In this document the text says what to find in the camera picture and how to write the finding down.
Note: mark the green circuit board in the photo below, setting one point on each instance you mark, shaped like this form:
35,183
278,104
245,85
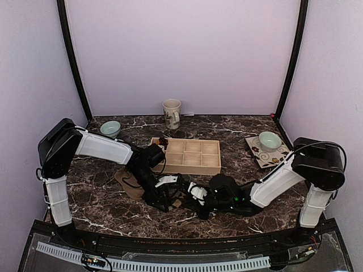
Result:
92,261

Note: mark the wooden compartment tray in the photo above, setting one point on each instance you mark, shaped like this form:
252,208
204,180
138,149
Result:
190,157

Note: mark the white slotted cable duct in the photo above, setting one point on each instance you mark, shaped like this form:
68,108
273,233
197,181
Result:
154,262

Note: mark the black right corner post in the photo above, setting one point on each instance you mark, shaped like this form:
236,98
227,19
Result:
293,59

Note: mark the coral pattern ceramic mug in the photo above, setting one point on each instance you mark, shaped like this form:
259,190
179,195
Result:
171,110

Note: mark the brown yellow argyle sock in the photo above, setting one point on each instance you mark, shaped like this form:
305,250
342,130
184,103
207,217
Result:
180,196

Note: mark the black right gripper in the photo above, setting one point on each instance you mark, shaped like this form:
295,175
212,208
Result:
203,215

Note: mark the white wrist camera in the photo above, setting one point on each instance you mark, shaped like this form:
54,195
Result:
197,192
170,181

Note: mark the black front table rail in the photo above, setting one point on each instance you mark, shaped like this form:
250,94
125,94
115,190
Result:
190,236

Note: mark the pale green bowl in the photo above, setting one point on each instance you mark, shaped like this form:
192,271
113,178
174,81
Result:
269,141

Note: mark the black left corner post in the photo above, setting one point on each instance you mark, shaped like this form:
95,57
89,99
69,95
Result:
65,28

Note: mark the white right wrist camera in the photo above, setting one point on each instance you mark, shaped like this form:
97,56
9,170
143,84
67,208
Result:
197,192

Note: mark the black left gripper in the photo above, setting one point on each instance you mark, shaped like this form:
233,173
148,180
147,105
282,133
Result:
155,198

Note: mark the black corner post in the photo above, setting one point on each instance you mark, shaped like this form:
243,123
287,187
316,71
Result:
293,59
65,28

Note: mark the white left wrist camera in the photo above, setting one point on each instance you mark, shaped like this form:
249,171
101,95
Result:
170,181

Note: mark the floral square plate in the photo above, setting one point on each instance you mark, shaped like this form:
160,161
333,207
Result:
266,159

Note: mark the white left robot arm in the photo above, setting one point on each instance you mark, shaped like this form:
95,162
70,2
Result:
67,140

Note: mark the rolled red argyle sock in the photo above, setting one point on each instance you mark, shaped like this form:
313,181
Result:
162,141

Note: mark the beige ribbed sock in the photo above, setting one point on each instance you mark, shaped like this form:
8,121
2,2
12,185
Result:
130,185

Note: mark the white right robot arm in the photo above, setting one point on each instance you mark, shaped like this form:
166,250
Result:
321,163

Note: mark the teal striped ceramic bowl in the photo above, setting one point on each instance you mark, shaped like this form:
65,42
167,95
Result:
111,129

